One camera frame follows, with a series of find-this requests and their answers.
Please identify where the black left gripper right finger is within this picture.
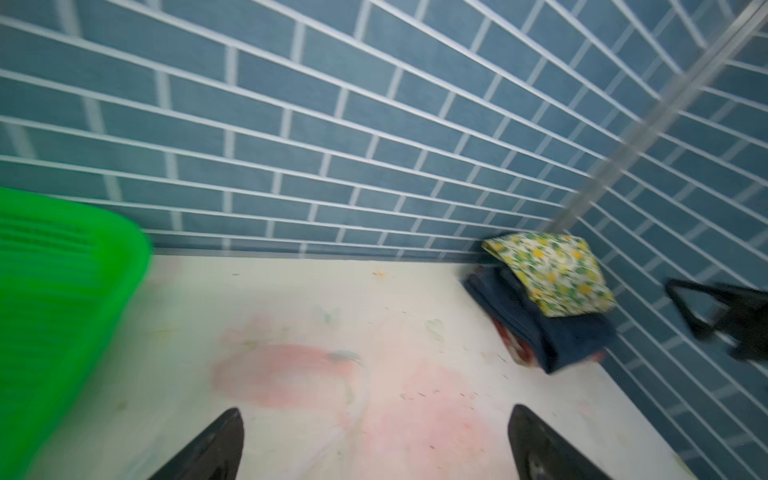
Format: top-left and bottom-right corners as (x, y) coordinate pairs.
(508, 404), (610, 480)

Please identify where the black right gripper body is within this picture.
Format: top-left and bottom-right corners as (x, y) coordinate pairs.
(717, 287), (767, 362)

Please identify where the aluminium corner frame post right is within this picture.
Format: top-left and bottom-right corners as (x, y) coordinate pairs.
(544, 1), (767, 233)

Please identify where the dark navy skirt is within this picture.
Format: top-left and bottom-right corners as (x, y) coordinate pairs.
(463, 265), (617, 374)

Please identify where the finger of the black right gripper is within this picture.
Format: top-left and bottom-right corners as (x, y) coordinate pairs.
(664, 279), (747, 340)

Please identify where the yellow floral skirt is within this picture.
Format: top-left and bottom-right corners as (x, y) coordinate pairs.
(482, 232), (616, 317)

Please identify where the green plastic basket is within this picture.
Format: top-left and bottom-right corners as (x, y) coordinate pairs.
(1, 188), (152, 479)

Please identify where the red plaid skirt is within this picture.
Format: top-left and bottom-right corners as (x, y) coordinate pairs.
(491, 318), (606, 372)

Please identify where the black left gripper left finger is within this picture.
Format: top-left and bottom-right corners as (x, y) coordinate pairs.
(150, 407), (245, 480)

